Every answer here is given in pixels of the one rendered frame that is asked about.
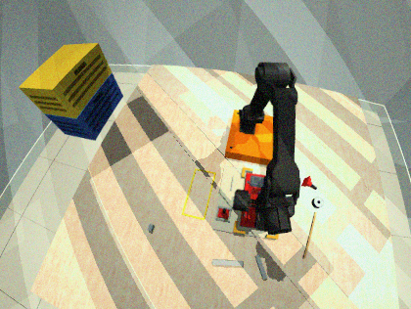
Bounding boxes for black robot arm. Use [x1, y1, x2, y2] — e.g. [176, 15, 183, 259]
[239, 62, 300, 235]

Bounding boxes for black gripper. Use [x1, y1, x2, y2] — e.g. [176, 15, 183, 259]
[233, 189, 295, 217]

